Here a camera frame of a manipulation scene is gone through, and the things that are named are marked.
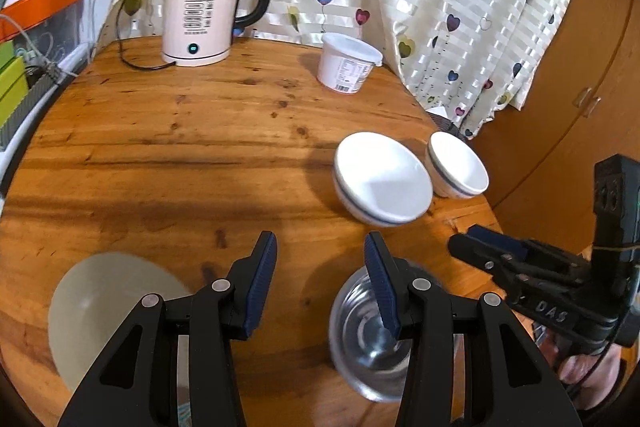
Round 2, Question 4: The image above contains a white plastic tub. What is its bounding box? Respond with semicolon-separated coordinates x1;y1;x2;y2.
316;33;384;95

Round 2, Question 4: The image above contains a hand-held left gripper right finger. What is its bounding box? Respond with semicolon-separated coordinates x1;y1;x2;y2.
363;232;583;427

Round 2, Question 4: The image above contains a beige plate with blue motif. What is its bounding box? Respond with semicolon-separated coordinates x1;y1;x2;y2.
47;252;195;395

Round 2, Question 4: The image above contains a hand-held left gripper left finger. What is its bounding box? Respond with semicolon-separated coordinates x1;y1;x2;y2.
57;231;278;427

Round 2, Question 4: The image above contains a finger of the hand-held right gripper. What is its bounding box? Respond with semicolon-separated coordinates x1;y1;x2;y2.
467;226;596;278
447;234;531;303

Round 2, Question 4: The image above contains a black kettle power cable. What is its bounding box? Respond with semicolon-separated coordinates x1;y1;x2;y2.
116;0;178;71

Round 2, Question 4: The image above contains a cabinet handle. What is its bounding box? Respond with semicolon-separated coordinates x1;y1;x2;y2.
575;88;603;110

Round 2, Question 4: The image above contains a large white blue-striped bowl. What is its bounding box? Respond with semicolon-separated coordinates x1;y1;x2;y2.
332;132;434;228

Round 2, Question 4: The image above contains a small white blue-striped bowl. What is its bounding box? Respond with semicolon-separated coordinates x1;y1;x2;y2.
426;132;490;200

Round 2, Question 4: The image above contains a stainless steel bowl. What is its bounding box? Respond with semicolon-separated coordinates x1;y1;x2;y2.
329;259;436;403

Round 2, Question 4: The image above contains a clear box with orange lid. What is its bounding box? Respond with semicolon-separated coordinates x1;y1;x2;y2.
0;0;86;75

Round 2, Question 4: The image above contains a zigzag patterned box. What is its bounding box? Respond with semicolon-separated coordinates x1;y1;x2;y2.
0;72;60;148

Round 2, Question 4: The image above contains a person's right hand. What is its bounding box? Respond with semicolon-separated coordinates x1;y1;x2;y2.
557;351;621;410

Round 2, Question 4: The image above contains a lime green box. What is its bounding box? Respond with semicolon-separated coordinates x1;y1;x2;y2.
0;42;27;128

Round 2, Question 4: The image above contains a cream electric kettle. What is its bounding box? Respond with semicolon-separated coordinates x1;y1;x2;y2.
161;0;280;68

